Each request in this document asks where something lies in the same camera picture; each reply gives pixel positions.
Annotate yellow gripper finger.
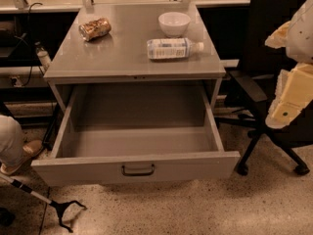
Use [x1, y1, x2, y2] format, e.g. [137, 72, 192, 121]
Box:
[265, 22, 291, 49]
[265, 63, 313, 129]

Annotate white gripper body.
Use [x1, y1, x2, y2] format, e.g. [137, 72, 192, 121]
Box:
[286, 0, 313, 63]

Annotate blue plastic water bottle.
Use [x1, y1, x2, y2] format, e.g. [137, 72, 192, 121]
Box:
[147, 37, 204, 60]

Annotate open grey top drawer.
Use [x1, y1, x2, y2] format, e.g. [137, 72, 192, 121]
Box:
[32, 81, 240, 186]

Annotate small bottle beside cabinet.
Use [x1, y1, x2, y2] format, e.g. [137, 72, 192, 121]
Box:
[35, 42, 52, 71]

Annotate black office chair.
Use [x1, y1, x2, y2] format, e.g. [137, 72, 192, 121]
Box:
[216, 0, 313, 175]

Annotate white ceramic bowl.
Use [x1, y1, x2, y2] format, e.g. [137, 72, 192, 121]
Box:
[158, 12, 191, 37]

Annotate grey metal cabinet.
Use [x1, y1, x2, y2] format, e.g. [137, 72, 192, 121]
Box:
[44, 3, 225, 109]

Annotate grabber reacher tool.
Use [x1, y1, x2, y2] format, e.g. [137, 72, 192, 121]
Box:
[0, 172, 87, 233]

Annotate tan shoe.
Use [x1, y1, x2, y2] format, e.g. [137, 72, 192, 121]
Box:
[0, 140, 43, 175]

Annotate person leg beige trousers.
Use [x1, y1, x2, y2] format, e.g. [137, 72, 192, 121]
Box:
[0, 116, 23, 166]

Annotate black shoe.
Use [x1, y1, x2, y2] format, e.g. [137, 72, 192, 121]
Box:
[0, 208, 16, 226]

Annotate black drawer handle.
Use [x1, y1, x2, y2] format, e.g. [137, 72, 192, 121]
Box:
[121, 164, 155, 177]

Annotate black cable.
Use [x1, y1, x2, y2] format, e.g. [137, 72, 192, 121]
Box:
[14, 2, 44, 87]

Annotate wall power outlet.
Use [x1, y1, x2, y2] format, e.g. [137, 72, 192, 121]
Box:
[10, 76, 22, 87]

